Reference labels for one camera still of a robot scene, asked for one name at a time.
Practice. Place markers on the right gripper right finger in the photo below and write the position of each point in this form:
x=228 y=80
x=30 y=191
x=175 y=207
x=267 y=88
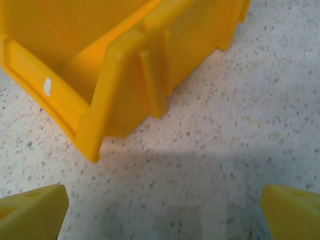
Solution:
x=292 y=217

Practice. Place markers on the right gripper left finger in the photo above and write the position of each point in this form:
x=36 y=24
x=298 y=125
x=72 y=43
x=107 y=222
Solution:
x=32 y=215

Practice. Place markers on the white sticker scrap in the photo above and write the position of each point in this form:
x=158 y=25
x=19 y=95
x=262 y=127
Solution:
x=47 y=86

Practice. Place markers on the yellow plastic bin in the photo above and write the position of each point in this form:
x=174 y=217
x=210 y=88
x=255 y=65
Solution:
x=125 y=75

